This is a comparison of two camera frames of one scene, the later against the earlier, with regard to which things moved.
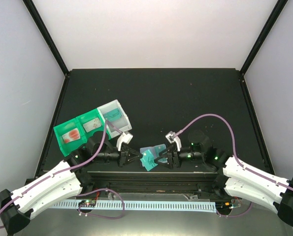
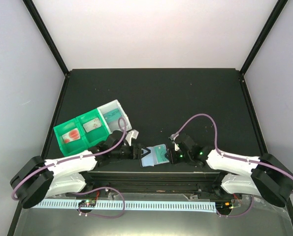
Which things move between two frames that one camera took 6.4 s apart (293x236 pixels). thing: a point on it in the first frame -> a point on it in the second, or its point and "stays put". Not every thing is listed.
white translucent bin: [113, 112] stays put
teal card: [148, 160] -> [159, 155]
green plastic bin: [80, 131] stays put
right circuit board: [223, 206] stays put
